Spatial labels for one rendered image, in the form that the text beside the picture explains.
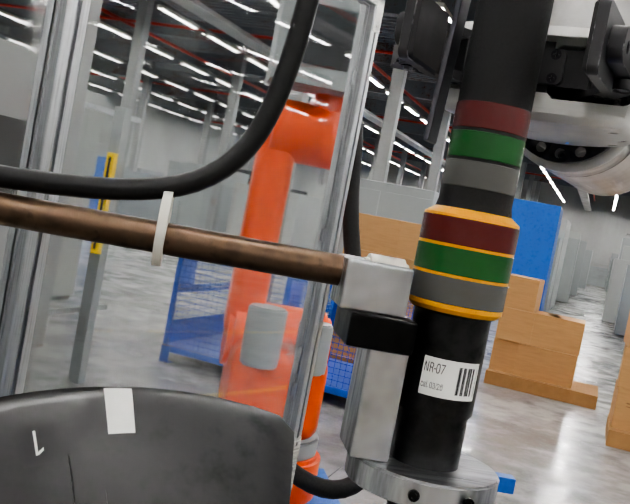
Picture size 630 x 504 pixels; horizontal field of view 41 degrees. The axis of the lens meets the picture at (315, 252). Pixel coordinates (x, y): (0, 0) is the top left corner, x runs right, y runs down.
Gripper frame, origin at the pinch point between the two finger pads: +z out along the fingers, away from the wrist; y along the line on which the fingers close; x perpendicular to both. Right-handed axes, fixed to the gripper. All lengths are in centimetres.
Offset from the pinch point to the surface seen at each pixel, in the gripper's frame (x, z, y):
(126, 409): -23.3, -3.2, 19.7
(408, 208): 12, -983, 393
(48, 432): -24.7, 0.9, 21.7
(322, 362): -85, -341, 168
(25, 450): -25.6, 2.2, 21.9
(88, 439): -24.8, -0.6, 20.0
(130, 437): -24.6, -2.5, 18.5
